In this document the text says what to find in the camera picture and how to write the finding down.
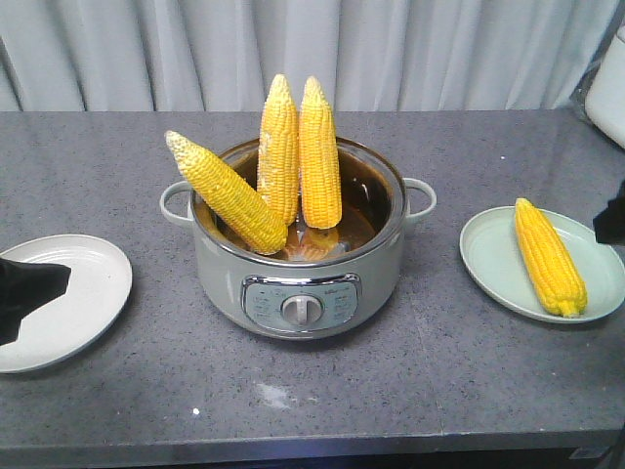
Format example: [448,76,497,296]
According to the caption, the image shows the grey-green electric cooking pot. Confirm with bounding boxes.
[159,138,438,340]

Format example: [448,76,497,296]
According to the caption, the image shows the white rice cooker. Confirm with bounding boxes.
[585,26,625,148]

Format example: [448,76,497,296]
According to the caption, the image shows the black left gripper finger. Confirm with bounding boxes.
[1,258,71,344]

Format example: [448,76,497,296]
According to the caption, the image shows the pale green round plate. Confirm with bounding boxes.
[459,206,624,324]

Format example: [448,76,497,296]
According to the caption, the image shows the pale corn cob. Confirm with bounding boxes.
[257,73,299,226]

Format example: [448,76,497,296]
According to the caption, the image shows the yellow corn cob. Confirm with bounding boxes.
[299,76,343,230]

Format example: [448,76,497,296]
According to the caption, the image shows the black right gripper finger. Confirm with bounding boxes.
[593,182,625,244]

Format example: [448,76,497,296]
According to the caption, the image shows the white round plate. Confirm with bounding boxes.
[1,234,133,374]

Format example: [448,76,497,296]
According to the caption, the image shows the grey pleated curtain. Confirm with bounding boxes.
[1,1,624,111]

